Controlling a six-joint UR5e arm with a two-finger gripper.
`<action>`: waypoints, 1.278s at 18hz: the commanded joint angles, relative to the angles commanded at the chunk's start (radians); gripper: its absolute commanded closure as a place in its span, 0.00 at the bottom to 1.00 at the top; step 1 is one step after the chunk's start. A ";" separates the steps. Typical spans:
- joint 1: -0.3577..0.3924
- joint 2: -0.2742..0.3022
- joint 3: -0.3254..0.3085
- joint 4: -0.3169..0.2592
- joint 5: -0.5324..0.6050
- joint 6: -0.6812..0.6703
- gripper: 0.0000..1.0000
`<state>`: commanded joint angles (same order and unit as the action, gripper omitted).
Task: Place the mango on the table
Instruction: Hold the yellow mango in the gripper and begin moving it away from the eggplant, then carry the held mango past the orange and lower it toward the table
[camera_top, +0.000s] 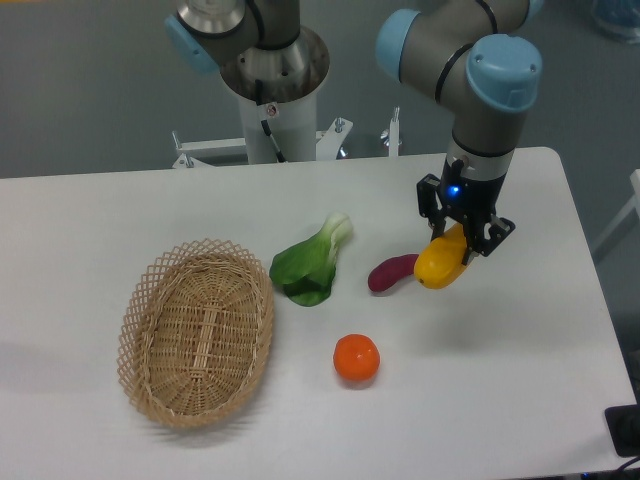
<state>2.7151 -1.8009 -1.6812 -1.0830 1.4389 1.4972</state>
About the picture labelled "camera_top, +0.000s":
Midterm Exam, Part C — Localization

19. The green bok choy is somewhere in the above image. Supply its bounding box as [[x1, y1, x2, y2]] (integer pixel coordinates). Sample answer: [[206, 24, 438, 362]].
[[269, 212, 353, 307]]

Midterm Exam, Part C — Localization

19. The purple sweet potato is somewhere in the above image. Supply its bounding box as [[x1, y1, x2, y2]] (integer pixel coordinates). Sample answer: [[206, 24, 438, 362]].
[[367, 253, 419, 294]]

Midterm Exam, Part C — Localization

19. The orange tangerine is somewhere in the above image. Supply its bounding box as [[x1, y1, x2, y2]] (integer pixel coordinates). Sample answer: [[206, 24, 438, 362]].
[[332, 333, 381, 389]]

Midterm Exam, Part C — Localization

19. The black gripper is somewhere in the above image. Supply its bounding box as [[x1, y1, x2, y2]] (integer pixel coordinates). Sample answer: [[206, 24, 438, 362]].
[[416, 159, 516, 265]]

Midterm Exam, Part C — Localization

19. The black device at table edge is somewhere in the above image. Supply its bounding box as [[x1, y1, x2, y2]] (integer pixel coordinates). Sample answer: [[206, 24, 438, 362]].
[[604, 404, 639, 457]]

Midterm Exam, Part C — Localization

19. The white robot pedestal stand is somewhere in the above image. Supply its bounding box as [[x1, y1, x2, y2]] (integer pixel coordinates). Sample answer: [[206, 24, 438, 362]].
[[171, 94, 404, 169]]

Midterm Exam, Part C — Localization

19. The black cable on pedestal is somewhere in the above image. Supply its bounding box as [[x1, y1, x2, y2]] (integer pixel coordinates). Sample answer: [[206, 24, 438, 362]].
[[254, 79, 287, 164]]

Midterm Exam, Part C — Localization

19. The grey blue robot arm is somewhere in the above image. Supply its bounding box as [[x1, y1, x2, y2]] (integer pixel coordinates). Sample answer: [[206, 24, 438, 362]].
[[165, 1, 542, 263]]

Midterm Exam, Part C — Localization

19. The blue plastic bag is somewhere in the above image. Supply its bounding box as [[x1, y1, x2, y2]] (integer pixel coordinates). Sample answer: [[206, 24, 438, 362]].
[[591, 0, 639, 45]]

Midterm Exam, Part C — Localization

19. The woven wicker basket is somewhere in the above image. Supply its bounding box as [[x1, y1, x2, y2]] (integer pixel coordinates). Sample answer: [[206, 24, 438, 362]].
[[117, 239, 274, 429]]

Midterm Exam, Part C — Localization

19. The white furniture frame right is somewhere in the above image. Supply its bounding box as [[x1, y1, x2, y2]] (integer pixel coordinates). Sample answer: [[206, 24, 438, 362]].
[[590, 169, 639, 263]]

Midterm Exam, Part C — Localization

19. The yellow mango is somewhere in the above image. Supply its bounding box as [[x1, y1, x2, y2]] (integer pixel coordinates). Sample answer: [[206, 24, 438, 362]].
[[414, 223, 467, 290]]

